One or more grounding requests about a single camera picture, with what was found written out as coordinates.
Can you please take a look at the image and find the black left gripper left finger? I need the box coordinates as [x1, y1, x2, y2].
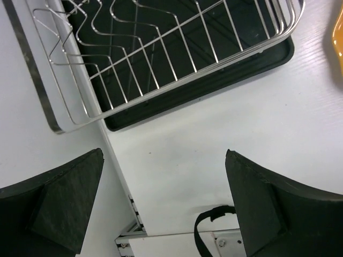
[1, 148, 104, 256]

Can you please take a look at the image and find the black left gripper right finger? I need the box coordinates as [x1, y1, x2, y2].
[225, 150, 342, 256]

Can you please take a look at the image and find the yellow polka dot plate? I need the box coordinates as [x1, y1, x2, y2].
[332, 5, 342, 59]

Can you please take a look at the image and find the black drip tray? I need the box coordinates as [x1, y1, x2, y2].
[61, 0, 295, 132]

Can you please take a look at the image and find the black cable loop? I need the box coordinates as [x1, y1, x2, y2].
[194, 205, 237, 257]

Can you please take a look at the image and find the silver wire dish rack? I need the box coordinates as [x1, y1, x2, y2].
[32, 0, 307, 133]

